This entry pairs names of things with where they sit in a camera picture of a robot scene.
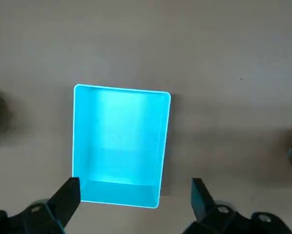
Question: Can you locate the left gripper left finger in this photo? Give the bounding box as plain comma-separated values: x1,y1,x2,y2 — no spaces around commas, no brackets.
0,176,82,234

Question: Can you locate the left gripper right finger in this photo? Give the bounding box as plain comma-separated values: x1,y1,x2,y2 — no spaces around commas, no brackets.
182,177,292,234

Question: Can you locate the blue plastic tray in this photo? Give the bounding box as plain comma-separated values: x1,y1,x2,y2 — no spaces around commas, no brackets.
71,84,172,209

